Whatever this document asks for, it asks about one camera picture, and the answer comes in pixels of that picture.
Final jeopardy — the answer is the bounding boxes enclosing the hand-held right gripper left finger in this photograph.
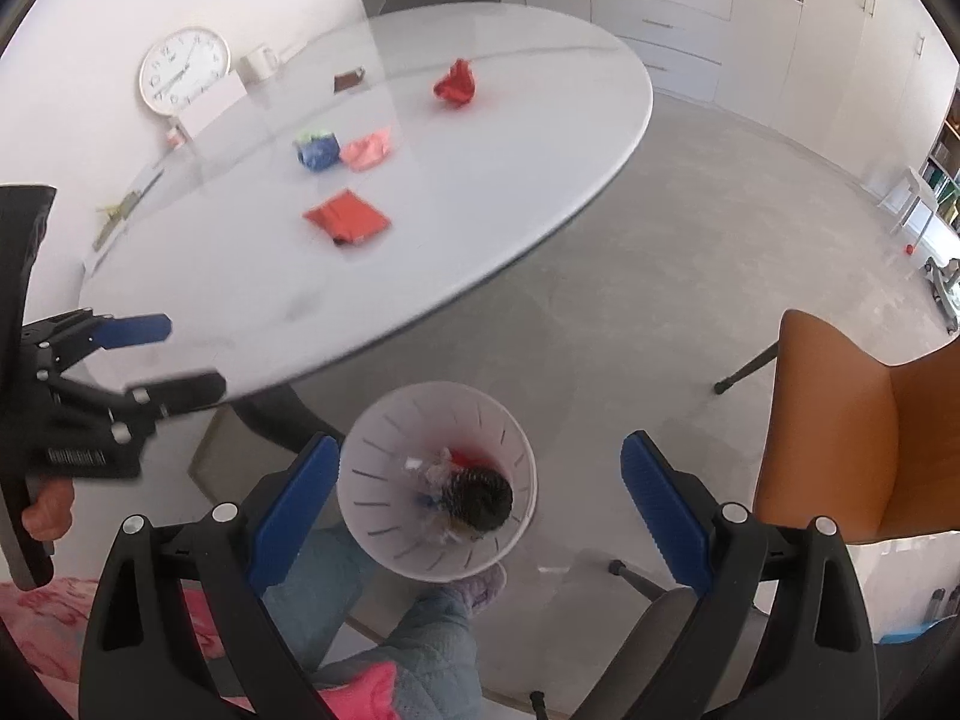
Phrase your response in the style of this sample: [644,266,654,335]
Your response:
[77,431,342,720]

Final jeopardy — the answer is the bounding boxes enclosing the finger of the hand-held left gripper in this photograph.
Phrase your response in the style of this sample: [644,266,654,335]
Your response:
[56,309,173,377]
[56,371,227,443]

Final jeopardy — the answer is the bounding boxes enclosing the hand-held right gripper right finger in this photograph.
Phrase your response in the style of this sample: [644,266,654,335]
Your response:
[620,430,878,720]

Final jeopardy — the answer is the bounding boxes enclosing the white slotted waste basket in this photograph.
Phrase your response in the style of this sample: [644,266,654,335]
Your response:
[336,382,538,582]

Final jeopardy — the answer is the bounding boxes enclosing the black foam fruit net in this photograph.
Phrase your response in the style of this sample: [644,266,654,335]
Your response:
[442,465,515,537]

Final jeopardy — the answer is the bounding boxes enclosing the person's left hand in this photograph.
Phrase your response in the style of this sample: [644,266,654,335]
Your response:
[21,484,74,545]

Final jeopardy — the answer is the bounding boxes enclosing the dark table base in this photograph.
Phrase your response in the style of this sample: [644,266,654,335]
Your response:
[232,382,346,458]

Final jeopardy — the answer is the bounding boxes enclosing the dark grey chair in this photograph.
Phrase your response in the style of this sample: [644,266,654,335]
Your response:
[529,559,758,720]

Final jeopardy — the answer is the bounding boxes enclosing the pink fleece garment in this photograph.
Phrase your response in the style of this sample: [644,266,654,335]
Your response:
[0,574,402,720]

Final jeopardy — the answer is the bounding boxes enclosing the blue quilted pants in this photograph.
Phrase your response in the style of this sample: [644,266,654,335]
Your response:
[262,525,481,720]

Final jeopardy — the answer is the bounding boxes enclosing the lilac slipper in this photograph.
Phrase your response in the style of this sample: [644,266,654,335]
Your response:
[450,564,507,616]

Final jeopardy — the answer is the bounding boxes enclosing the orange chair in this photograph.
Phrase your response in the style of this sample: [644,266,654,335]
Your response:
[712,307,960,545]

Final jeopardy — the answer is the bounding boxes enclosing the white rectangular box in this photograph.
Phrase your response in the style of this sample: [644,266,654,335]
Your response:
[178,73,247,140]

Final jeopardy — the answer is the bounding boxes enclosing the red flat packet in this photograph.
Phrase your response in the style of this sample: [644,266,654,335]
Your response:
[302,190,392,247]

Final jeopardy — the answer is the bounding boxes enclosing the blue crumpled wrapper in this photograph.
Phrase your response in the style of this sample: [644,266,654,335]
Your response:
[298,139,342,173]

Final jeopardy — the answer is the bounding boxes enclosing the blue plastic object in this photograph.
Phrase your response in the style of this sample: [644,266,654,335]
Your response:
[877,619,938,646]

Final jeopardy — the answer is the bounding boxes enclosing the white mug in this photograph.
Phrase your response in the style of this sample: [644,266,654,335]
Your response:
[238,45,282,82]

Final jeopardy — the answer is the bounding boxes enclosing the pink crumpled paper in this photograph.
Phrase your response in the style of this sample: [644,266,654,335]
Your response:
[339,127,395,172]

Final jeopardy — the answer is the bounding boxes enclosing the white stool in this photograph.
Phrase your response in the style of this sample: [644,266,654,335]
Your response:
[877,166,938,235]

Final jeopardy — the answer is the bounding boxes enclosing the open bookshelf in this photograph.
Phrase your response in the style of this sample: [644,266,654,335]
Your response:
[919,86,960,233]

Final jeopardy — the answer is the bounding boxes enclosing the white round wall clock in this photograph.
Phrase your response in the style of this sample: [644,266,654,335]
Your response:
[137,26,232,117]

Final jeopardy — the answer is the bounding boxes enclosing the grey wheeled frame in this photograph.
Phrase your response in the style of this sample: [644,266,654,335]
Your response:
[921,255,960,335]

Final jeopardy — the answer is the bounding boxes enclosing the beige wall cabinet unit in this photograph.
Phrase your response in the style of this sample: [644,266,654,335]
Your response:
[349,0,960,196]

